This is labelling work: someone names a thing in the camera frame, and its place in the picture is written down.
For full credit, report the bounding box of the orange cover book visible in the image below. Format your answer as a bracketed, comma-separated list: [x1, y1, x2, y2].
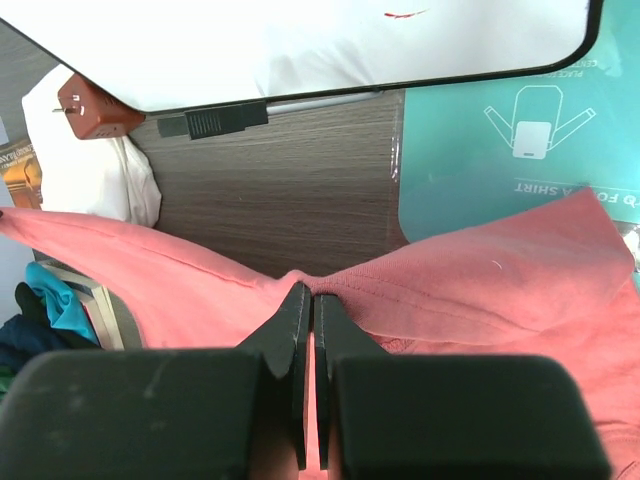
[1, 138, 43, 210]

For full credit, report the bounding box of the teal t shirt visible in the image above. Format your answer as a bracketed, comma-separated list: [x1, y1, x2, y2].
[25, 262, 99, 346]

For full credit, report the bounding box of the green t shirt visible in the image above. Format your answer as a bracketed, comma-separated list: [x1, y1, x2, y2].
[0, 366, 15, 401]

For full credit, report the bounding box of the white dry erase board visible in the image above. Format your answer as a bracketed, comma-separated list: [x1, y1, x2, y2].
[1, 1, 603, 113]

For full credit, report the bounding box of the white t shirt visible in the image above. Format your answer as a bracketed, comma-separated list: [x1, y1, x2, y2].
[22, 65, 162, 227]

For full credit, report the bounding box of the teal cutting board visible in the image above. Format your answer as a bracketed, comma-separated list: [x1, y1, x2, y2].
[398, 1, 639, 252]

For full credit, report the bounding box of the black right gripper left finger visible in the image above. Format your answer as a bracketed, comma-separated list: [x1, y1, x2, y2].
[1, 284, 311, 479]

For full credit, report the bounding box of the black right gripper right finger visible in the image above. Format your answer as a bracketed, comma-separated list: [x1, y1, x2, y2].
[313, 295, 612, 479]

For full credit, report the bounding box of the navy blue t shirt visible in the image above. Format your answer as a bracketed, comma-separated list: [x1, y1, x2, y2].
[1, 282, 100, 374]

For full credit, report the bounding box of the red brown eraser block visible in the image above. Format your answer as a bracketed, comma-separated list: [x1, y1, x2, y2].
[54, 73, 146, 140]

